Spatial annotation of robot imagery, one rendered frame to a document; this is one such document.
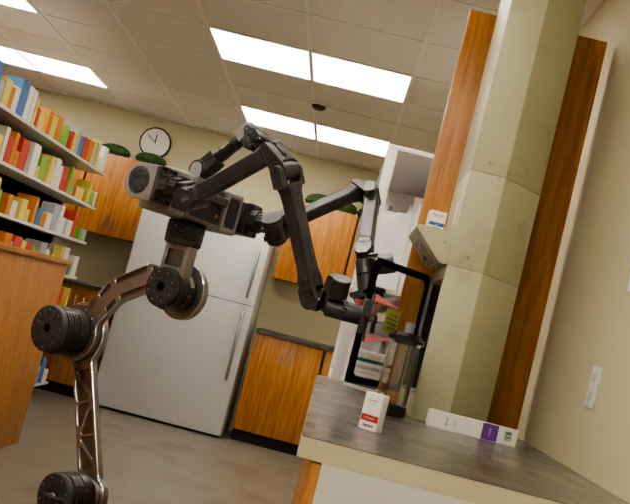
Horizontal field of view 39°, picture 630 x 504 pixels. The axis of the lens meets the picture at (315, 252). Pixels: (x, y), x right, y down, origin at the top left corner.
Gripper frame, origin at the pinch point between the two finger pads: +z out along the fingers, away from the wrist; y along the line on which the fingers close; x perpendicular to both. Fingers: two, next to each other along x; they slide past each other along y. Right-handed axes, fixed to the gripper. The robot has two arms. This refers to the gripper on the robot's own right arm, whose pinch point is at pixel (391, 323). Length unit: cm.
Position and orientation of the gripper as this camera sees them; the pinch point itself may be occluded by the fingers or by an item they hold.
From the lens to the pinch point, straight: 260.3
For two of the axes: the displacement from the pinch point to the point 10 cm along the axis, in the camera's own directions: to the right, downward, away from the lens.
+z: 9.7, 2.6, -0.3
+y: 2.6, -9.6, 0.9
